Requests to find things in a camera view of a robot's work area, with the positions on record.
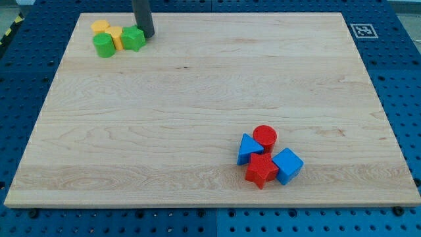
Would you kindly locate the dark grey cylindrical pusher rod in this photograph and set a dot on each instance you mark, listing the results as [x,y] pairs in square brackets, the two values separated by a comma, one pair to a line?
[143,17]

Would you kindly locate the yellow hexagon block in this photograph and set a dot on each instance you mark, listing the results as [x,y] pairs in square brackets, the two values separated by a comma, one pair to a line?
[100,26]

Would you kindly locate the yellow heart block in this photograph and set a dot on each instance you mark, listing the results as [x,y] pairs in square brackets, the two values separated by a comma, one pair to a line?
[116,32]

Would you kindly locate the green star block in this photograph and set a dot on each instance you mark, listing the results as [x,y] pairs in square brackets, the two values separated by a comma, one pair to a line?
[132,38]

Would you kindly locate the green cylinder block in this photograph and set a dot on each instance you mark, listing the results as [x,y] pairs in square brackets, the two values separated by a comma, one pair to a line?
[104,45]

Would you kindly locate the light wooden board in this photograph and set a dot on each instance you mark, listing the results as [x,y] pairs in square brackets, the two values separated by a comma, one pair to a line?
[162,127]

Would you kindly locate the blue triangle block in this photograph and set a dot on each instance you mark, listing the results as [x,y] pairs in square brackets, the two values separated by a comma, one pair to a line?
[248,146]

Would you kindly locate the red cylinder block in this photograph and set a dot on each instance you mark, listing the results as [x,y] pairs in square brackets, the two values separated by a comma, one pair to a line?
[266,136]

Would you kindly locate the red star block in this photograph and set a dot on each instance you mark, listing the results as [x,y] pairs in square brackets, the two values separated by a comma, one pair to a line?
[261,169]

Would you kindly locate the blue cube block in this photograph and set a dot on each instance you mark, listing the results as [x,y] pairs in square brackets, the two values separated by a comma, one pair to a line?
[289,165]

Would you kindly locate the white fiducial marker tag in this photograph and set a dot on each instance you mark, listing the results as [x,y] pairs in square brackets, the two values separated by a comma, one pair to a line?
[364,31]

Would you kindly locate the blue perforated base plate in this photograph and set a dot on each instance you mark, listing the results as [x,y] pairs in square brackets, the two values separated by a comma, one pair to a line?
[35,49]

